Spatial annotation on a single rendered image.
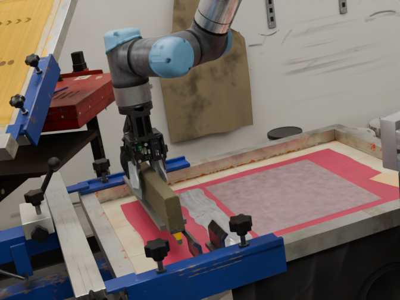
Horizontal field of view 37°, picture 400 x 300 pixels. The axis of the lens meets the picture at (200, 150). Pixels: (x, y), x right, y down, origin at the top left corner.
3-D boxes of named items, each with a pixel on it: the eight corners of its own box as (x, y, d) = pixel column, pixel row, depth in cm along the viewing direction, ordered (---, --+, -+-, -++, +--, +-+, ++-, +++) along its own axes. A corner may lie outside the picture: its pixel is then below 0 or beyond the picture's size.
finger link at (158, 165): (165, 200, 127) (151, 162, 124) (158, 192, 132) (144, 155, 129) (179, 194, 127) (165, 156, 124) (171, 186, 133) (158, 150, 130)
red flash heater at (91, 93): (38, 102, 276) (32, 77, 272) (131, 91, 265) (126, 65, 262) (-34, 144, 219) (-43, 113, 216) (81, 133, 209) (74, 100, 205)
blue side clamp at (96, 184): (187, 178, 166) (183, 155, 164) (193, 183, 162) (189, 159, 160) (82, 206, 158) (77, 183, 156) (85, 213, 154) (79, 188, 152)
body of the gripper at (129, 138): (133, 169, 121) (122, 112, 117) (124, 158, 129) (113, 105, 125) (169, 160, 123) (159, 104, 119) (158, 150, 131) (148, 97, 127)
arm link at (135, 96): (109, 84, 124) (146, 77, 126) (113, 106, 125) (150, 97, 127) (116, 90, 117) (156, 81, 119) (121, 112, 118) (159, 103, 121)
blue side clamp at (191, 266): (275, 260, 116) (271, 227, 113) (287, 271, 111) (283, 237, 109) (127, 308, 107) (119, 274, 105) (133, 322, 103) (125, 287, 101)
